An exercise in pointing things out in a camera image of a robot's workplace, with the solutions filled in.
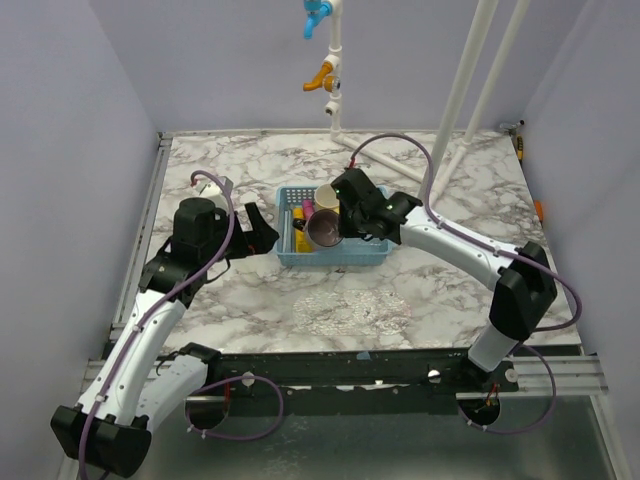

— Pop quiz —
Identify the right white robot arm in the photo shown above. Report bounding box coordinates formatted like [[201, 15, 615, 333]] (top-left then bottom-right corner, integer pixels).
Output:
[[331, 168, 557, 392]]

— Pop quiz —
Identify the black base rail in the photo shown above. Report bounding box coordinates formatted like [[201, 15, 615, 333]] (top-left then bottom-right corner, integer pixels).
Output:
[[180, 343, 518, 425]]

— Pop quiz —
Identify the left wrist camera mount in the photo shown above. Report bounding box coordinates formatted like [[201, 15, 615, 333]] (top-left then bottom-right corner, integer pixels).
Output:
[[192, 177, 234, 203]]

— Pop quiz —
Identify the orange clamp on wall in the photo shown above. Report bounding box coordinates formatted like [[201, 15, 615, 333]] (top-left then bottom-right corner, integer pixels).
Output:
[[534, 200, 544, 224]]

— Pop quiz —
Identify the blue plastic basket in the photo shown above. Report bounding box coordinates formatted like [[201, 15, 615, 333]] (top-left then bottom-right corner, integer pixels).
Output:
[[275, 184, 393, 267]]

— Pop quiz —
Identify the pink toothpaste tube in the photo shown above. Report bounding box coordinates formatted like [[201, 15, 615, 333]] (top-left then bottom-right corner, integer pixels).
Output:
[[302, 199, 315, 220]]

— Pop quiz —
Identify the grey toothbrush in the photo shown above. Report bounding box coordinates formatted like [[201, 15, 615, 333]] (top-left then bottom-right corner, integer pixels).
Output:
[[282, 209, 291, 253]]

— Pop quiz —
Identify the yellow toothpaste tube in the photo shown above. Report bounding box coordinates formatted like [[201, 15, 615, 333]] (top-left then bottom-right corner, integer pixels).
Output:
[[292, 207, 313, 254]]

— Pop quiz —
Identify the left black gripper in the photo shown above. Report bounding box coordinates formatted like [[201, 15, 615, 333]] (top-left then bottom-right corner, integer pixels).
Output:
[[202, 202, 280, 266]]

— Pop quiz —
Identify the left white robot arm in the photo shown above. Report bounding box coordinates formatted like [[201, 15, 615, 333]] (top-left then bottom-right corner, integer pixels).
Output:
[[50, 197, 279, 478]]

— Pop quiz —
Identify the white pvc pipe frame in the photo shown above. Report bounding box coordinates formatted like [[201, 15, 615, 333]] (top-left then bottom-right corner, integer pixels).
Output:
[[321, 1, 530, 203]]

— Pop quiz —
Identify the clear textured round tray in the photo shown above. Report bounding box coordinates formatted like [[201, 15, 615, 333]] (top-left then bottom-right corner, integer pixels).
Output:
[[344, 289, 411, 336]]

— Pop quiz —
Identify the orange tap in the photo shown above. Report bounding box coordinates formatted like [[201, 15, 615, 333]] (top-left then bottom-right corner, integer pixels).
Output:
[[302, 61, 341, 93]]

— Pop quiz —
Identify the yellow tool in corner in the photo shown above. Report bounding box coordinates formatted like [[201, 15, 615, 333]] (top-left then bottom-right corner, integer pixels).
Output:
[[515, 120, 525, 163]]

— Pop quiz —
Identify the purple translucent cup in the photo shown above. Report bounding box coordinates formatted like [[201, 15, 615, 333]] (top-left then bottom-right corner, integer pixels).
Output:
[[305, 209, 343, 250]]

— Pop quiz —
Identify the blue tap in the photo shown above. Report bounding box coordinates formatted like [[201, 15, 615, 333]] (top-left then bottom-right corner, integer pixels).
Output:
[[303, 0, 333, 40]]

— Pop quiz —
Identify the yellow mug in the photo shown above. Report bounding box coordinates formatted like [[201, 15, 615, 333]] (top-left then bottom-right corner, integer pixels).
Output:
[[313, 183, 340, 213]]

